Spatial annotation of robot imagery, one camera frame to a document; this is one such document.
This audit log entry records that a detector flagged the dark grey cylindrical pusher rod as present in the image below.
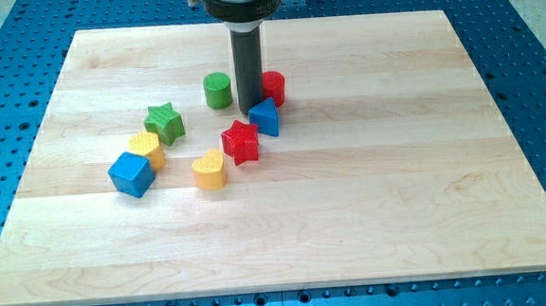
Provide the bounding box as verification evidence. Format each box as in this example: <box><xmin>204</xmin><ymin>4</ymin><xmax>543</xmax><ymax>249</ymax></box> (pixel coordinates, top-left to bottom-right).
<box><xmin>226</xmin><ymin>20</ymin><xmax>264</xmax><ymax>114</ymax></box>

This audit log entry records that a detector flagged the blue triangle block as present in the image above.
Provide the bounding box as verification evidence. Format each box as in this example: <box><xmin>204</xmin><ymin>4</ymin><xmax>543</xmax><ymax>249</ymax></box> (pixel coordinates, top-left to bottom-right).
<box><xmin>248</xmin><ymin>98</ymin><xmax>280</xmax><ymax>137</ymax></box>

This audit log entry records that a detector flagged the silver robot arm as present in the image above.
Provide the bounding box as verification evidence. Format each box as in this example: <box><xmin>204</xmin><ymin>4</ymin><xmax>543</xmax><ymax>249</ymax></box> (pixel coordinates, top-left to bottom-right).
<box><xmin>187</xmin><ymin>0</ymin><xmax>305</xmax><ymax>114</ymax></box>

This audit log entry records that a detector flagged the red star block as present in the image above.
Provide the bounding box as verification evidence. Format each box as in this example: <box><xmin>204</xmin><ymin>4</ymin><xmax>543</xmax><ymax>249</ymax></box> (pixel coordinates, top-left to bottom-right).
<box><xmin>221</xmin><ymin>120</ymin><xmax>259</xmax><ymax>166</ymax></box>

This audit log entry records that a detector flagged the green star block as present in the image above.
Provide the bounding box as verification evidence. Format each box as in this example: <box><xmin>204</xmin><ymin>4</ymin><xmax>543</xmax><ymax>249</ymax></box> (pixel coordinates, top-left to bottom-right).
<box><xmin>143</xmin><ymin>102</ymin><xmax>186</xmax><ymax>145</ymax></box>

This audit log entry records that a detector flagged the red cylinder block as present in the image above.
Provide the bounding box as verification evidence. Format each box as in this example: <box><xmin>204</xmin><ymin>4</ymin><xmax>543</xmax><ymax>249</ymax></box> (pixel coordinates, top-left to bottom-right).
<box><xmin>262</xmin><ymin>70</ymin><xmax>286</xmax><ymax>107</ymax></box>

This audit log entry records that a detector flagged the green cylinder block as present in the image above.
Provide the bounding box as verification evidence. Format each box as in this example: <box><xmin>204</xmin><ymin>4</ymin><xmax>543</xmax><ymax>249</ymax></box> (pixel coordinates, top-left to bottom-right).
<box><xmin>203</xmin><ymin>72</ymin><xmax>233</xmax><ymax>110</ymax></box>

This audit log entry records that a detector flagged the yellow heart block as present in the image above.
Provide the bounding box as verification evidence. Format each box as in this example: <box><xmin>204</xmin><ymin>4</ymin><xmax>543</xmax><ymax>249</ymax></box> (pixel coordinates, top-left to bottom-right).
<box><xmin>191</xmin><ymin>148</ymin><xmax>227</xmax><ymax>190</ymax></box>

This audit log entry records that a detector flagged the yellow hexagon block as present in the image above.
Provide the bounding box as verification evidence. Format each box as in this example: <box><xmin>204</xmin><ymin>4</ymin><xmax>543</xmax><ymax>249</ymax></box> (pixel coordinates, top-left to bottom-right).
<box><xmin>128</xmin><ymin>132</ymin><xmax>166</xmax><ymax>171</ymax></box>

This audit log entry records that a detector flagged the light wooden board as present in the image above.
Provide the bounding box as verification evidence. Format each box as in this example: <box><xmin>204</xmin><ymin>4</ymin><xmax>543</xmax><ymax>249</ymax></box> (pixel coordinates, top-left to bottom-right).
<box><xmin>0</xmin><ymin>10</ymin><xmax>546</xmax><ymax>306</ymax></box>

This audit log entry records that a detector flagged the blue cube block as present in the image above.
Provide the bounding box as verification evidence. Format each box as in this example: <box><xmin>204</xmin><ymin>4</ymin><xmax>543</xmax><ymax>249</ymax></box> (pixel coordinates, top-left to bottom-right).
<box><xmin>108</xmin><ymin>153</ymin><xmax>155</xmax><ymax>198</ymax></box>

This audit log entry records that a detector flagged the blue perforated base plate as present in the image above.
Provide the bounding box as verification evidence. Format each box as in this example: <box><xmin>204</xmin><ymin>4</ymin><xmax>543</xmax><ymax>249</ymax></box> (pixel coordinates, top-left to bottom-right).
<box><xmin>0</xmin><ymin>0</ymin><xmax>546</xmax><ymax>306</ymax></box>

